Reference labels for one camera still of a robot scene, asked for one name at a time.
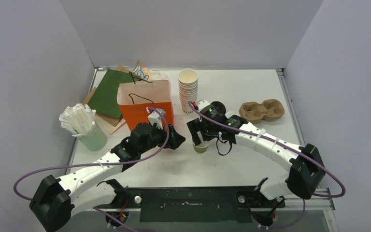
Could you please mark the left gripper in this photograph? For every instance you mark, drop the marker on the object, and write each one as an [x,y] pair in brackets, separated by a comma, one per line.
[174,139]

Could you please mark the green paper bag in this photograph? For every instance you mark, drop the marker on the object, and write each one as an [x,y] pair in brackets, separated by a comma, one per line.
[104,99]

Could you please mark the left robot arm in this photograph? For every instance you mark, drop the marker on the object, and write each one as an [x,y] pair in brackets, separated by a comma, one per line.
[56,200]

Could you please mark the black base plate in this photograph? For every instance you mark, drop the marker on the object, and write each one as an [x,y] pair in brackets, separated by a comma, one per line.
[203,204]

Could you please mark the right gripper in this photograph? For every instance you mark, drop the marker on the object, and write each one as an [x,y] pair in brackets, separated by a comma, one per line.
[197,128]

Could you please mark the stack of paper cups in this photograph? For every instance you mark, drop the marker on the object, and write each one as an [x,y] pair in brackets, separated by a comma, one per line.
[188,88]

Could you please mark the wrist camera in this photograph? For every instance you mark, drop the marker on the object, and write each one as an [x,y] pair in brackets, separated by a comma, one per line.
[155,117]
[202,104]

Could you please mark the white wrapped straws bundle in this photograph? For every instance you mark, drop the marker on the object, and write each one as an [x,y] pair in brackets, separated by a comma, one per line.
[79,119]

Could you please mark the orange paper bag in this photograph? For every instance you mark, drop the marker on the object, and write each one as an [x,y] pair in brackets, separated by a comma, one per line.
[134,97]

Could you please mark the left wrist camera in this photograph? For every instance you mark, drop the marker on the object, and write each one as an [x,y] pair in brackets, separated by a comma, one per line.
[155,117]

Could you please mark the stack of pulp cup carriers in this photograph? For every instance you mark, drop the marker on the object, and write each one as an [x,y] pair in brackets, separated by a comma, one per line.
[269,110]

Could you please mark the green cup holder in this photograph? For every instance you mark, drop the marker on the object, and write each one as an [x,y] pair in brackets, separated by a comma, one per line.
[95,139]

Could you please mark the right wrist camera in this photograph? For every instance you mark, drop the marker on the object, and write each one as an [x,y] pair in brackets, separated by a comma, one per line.
[202,104]

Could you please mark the brown paper bags stack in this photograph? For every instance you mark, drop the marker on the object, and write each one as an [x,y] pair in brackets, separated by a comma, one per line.
[108,123]

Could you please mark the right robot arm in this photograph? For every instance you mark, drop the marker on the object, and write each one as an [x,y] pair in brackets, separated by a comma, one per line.
[303,164]

